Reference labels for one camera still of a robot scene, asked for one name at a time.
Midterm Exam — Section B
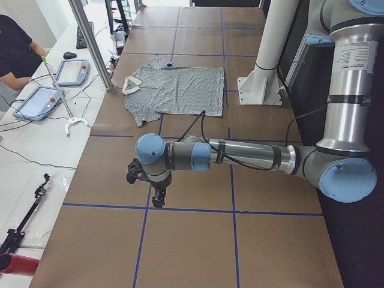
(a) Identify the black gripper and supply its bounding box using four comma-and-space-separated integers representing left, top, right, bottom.
151, 176, 172, 208

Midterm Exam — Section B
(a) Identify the striped polo shirt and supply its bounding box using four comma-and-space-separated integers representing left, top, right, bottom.
124, 57, 224, 127

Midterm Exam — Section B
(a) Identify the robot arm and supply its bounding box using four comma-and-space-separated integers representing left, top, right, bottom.
127, 1, 383, 208

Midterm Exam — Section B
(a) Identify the silver reacher grabber stick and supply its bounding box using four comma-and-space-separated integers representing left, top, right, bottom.
41, 56, 90, 137

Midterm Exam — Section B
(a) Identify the black grabber tool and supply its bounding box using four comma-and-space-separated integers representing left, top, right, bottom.
1, 173, 50, 254

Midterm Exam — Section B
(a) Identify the near teach pendant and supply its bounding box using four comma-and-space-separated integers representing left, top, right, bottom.
13, 85, 61, 121

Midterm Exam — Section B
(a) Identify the teach pendant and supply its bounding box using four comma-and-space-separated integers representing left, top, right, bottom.
13, 85, 61, 121
55, 59, 90, 87

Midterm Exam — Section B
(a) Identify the far teach pendant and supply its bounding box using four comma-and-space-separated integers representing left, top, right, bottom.
55, 59, 90, 87

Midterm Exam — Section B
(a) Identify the red cylinder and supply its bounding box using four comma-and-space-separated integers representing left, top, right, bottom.
1, 253, 40, 276

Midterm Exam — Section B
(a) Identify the black computer mouse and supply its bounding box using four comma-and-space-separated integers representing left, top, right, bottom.
63, 52, 77, 59

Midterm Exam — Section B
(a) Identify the black keyboard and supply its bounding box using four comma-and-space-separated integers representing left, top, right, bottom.
76, 22, 94, 49

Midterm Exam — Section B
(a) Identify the person in black shirt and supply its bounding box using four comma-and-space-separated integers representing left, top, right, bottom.
1, 14, 47, 91

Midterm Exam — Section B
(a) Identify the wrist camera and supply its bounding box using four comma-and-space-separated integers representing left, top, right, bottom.
126, 158, 146, 184

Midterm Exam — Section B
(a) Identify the white mounting post base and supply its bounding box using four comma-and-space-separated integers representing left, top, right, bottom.
237, 1, 310, 106

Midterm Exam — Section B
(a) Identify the aluminium frame post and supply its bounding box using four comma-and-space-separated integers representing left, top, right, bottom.
68, 0, 113, 91

